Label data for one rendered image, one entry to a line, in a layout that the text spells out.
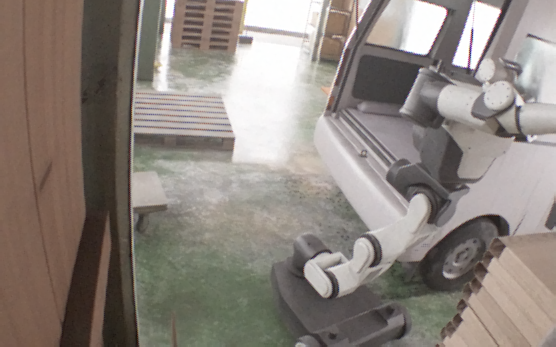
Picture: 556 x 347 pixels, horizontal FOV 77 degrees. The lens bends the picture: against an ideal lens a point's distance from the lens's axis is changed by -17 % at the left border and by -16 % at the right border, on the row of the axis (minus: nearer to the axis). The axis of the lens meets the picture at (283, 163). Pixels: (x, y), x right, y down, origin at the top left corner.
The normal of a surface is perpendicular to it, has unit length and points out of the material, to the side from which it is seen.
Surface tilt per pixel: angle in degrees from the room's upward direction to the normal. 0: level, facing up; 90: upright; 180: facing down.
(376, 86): 90
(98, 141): 90
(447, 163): 101
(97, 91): 90
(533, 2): 85
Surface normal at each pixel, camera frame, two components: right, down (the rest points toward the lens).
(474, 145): 0.24, 0.56
